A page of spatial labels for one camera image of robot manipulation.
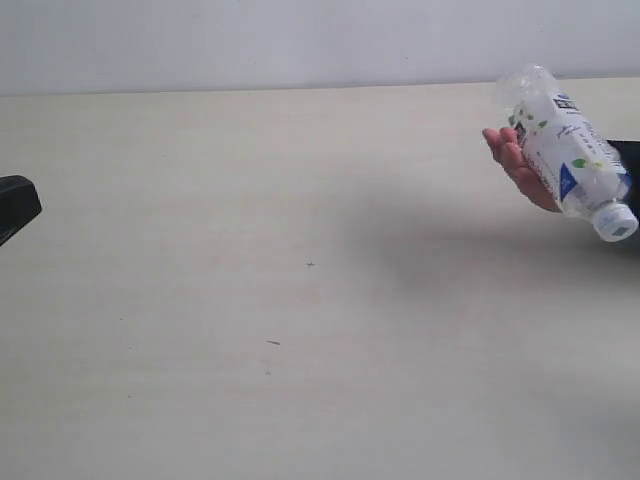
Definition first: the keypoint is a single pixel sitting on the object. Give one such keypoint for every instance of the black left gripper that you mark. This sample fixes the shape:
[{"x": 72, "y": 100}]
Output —
[{"x": 19, "y": 205}]

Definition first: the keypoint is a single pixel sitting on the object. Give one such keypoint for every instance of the person's open hand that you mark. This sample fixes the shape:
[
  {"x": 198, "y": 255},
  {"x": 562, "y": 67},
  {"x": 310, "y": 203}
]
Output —
[{"x": 507, "y": 153}]

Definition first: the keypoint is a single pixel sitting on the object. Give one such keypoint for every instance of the clear blue label tea bottle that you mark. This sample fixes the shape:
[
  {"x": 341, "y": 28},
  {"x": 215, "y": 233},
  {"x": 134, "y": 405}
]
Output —
[{"x": 583, "y": 172}]

